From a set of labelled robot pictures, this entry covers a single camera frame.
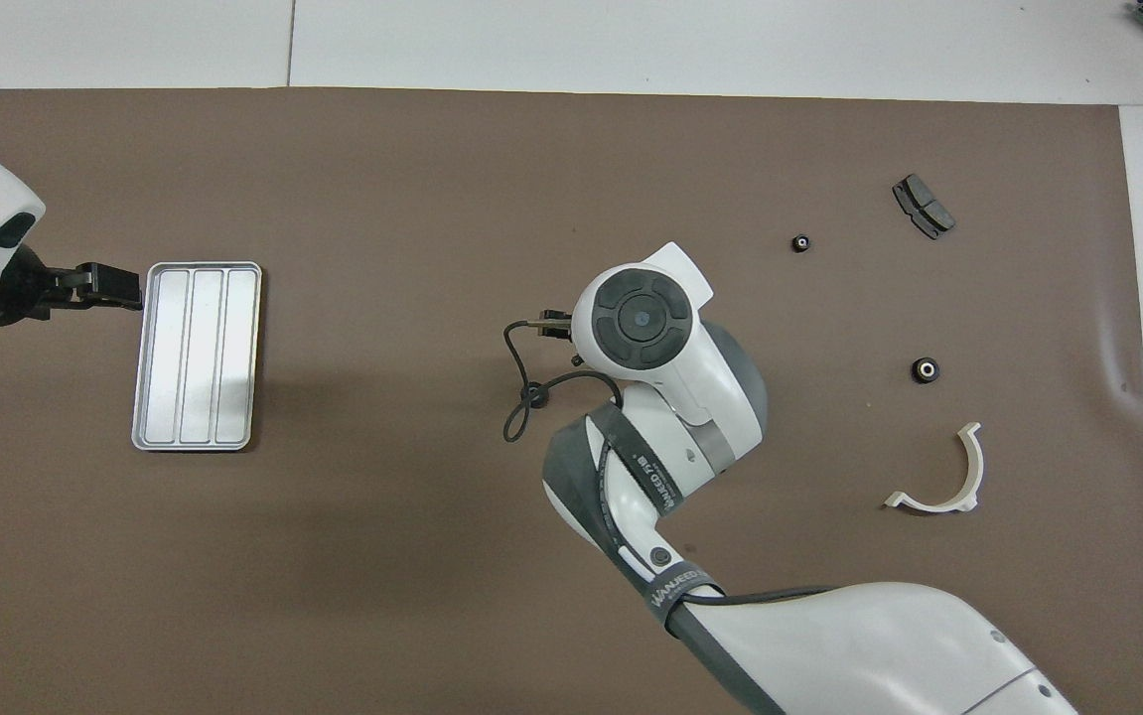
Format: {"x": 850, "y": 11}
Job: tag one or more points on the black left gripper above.
{"x": 25, "y": 293}

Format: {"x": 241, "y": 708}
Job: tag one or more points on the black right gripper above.
{"x": 556, "y": 328}

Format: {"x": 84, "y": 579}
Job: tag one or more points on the large black bearing gear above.
{"x": 535, "y": 397}
{"x": 925, "y": 370}

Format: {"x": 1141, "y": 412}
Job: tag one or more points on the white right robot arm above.
{"x": 710, "y": 397}

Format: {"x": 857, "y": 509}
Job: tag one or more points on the silver metal tray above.
{"x": 199, "y": 357}

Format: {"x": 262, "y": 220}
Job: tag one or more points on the brown paper table mat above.
{"x": 382, "y": 199}

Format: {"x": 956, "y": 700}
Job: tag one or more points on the short grey brake pad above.
{"x": 928, "y": 211}

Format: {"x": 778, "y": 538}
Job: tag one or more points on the white curved plastic bracket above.
{"x": 976, "y": 472}

